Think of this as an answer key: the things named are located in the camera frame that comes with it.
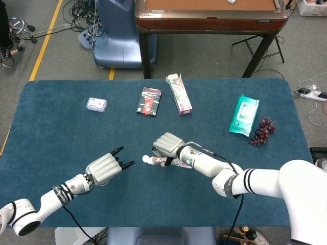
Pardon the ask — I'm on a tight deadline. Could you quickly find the long floral toothpaste carton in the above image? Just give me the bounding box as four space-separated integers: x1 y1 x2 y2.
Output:
165 73 193 116

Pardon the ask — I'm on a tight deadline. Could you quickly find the blue grey robot torso base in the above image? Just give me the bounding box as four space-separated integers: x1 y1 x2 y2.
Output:
106 226 217 245

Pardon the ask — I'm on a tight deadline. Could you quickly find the floral toothpaste tube white cap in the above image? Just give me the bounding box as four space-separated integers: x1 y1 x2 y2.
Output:
142 154 193 169

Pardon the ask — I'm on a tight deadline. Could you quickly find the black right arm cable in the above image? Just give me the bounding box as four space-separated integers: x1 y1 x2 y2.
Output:
188 141 245 245

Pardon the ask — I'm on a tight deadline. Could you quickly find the green wet wipes pack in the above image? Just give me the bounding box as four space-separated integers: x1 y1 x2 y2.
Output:
228 94 260 138

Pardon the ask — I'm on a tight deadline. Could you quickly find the black floor cable bundle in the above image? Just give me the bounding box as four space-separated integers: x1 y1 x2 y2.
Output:
62 0 103 49

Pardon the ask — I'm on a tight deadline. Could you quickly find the black case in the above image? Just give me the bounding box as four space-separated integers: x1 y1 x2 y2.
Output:
309 147 327 160

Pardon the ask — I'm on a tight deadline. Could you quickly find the black red patterned box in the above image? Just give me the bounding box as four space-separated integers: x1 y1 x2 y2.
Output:
136 87 163 117

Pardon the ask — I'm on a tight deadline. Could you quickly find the small clear plastic box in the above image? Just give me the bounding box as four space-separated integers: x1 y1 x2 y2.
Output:
86 96 108 113

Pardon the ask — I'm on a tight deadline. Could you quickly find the white power strip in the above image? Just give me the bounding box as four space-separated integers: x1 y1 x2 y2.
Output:
297 87 327 101

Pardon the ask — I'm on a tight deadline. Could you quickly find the grey sneaker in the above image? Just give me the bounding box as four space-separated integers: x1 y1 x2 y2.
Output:
314 157 327 173

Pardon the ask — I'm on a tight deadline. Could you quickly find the blue felt table cover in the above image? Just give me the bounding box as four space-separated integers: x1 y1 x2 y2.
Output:
0 78 316 228

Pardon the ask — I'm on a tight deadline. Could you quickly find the purple grape bunch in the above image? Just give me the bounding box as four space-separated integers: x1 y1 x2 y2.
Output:
249 116 277 148

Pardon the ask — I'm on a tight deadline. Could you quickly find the white floor cable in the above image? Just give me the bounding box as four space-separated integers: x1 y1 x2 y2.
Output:
298 72 327 126

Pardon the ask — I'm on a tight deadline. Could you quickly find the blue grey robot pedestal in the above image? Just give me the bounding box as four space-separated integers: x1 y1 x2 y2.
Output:
78 0 158 69

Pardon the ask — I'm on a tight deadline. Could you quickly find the brown mahjong table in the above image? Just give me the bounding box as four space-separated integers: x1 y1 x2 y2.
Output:
134 0 292 79

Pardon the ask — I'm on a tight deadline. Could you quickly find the white storage basket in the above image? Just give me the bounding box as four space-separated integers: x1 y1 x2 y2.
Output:
296 0 327 17

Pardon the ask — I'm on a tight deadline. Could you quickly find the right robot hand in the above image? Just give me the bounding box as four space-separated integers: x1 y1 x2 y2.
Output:
152 132 186 168

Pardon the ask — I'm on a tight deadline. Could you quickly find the dark bottle yellow cap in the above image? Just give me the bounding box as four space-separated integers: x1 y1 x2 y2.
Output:
239 226 256 240

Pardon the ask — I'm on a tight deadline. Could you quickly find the chrome wheeled stool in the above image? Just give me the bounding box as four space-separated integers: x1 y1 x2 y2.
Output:
8 17 38 43

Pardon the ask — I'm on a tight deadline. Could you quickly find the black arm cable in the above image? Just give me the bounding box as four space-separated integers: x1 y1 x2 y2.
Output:
61 178 97 243
188 141 245 245

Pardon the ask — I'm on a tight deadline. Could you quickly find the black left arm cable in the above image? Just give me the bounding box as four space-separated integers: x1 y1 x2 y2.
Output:
61 178 97 243

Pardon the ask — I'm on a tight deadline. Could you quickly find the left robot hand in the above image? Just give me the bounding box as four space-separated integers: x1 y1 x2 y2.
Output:
85 146 136 186

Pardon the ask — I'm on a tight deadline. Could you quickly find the person in dark clothes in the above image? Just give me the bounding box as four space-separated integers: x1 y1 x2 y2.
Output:
0 0 26 68

